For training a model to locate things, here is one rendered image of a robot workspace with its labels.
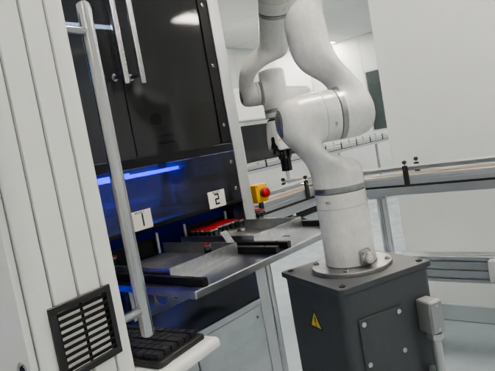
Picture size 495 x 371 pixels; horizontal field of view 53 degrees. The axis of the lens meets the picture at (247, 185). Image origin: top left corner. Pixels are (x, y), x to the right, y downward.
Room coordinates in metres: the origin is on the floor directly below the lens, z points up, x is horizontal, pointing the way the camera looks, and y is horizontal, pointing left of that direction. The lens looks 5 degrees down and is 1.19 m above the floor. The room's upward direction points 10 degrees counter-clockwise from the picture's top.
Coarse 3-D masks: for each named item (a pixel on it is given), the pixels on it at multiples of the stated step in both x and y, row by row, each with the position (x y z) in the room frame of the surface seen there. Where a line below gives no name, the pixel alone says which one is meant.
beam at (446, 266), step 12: (396, 252) 2.37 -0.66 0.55; (408, 252) 2.33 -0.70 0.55; (420, 252) 2.30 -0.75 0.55; (432, 252) 2.26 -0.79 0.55; (444, 252) 2.23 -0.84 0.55; (456, 252) 2.20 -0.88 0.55; (468, 252) 2.16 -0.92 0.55; (480, 252) 2.13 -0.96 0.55; (492, 252) 2.10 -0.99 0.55; (432, 264) 2.21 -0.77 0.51; (444, 264) 2.18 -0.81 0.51; (456, 264) 2.14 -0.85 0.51; (468, 264) 2.11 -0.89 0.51; (480, 264) 2.07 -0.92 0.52; (432, 276) 2.23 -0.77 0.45; (444, 276) 2.18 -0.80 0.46; (456, 276) 2.15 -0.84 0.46; (468, 276) 2.11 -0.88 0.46; (480, 276) 2.08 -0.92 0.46
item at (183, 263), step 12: (168, 252) 1.64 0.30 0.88; (180, 252) 1.60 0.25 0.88; (192, 252) 1.57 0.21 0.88; (204, 252) 1.53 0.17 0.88; (216, 252) 1.38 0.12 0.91; (228, 252) 1.41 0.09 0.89; (144, 264) 1.52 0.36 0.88; (156, 264) 1.48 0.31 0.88; (168, 264) 1.45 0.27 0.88; (180, 264) 1.28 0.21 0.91; (192, 264) 1.31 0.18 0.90; (204, 264) 1.34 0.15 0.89
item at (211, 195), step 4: (208, 192) 1.74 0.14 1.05; (212, 192) 1.76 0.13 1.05; (216, 192) 1.77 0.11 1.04; (220, 192) 1.79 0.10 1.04; (224, 192) 1.80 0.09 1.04; (208, 196) 1.74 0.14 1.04; (212, 196) 1.76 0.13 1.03; (216, 196) 1.77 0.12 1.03; (220, 196) 1.79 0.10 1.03; (224, 196) 1.80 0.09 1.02; (208, 200) 1.74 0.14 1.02; (212, 200) 1.75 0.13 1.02; (220, 200) 1.78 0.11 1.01; (224, 200) 1.80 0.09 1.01; (212, 204) 1.75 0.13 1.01; (220, 204) 1.78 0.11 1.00; (224, 204) 1.79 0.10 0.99; (212, 208) 1.75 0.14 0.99
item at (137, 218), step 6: (144, 210) 1.53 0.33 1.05; (132, 216) 1.49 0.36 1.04; (138, 216) 1.51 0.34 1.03; (144, 216) 1.53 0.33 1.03; (150, 216) 1.54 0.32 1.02; (138, 222) 1.51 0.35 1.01; (144, 222) 1.52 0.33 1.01; (150, 222) 1.54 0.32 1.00; (138, 228) 1.51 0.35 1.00; (144, 228) 1.52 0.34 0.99
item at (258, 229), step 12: (252, 228) 1.83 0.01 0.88; (264, 228) 1.78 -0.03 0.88; (276, 228) 1.59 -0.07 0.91; (288, 228) 1.63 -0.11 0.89; (192, 240) 1.68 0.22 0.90; (204, 240) 1.65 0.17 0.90; (216, 240) 1.61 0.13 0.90; (240, 240) 1.54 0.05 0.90; (252, 240) 1.51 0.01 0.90; (264, 240) 1.54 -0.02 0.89
